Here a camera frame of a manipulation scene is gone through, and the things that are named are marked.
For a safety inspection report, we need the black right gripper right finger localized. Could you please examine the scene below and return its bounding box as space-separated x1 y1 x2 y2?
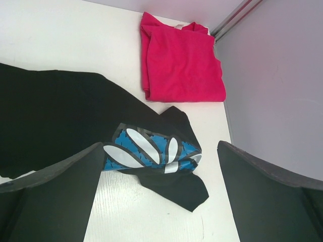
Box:
218 141 322 241

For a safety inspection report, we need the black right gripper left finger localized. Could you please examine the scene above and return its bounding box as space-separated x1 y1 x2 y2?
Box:
1 143 104 241

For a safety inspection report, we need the black flower print t-shirt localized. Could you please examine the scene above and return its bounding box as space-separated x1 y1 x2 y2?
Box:
1 64 209 211

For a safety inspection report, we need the folded red t-shirt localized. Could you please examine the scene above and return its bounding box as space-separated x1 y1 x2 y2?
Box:
140 12 226 102

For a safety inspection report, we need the right aluminium frame post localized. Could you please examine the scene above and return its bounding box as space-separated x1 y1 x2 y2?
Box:
211 0 263 42

